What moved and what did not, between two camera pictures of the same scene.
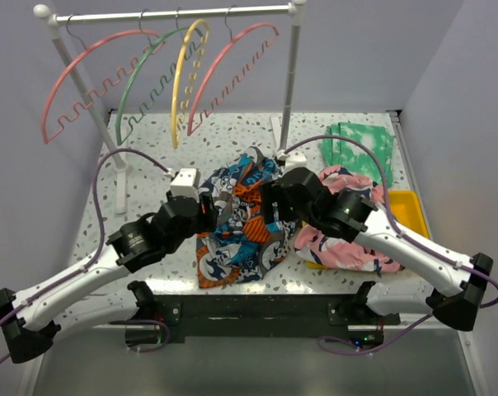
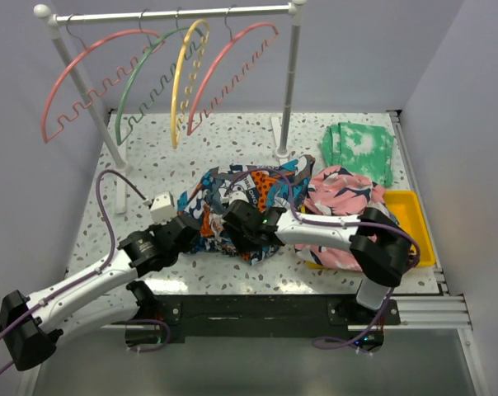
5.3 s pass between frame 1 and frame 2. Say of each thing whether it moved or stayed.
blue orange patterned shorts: moved
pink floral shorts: stayed
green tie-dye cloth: stayed
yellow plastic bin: stayed
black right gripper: moved
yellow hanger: stayed
